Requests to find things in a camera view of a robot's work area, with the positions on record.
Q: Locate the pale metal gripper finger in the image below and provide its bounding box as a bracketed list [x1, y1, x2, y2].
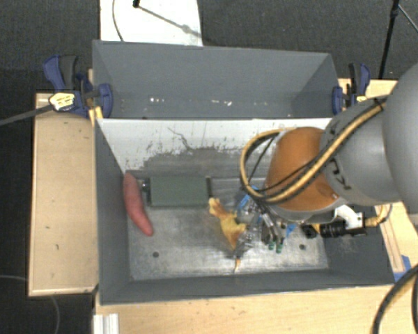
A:
[235, 235, 261, 260]
[234, 230, 254, 255]

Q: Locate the yellow toy animal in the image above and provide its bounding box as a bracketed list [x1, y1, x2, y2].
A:
[208, 197, 248, 273]

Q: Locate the dark green flat block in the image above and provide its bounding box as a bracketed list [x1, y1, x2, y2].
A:
[140, 175, 212, 208]

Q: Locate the grey metal bin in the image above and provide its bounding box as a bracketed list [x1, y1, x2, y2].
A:
[90, 39, 396, 305]

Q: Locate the pale wood board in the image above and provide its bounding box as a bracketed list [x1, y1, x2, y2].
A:
[28, 92, 100, 297]

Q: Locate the black cylinder on white bracket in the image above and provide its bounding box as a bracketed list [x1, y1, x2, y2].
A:
[301, 207, 369, 239]

